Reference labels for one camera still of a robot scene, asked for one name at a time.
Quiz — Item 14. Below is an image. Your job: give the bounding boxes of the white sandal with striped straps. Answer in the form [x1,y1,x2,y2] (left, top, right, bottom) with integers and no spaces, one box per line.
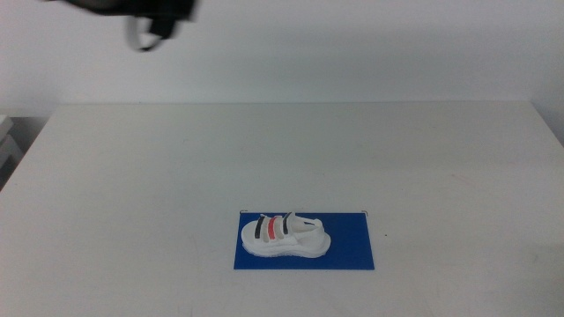
[240,211,332,260]

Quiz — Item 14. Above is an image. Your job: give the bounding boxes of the blue rectangular mat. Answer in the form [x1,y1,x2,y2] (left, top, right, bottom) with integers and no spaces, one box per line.
[233,212,375,271]

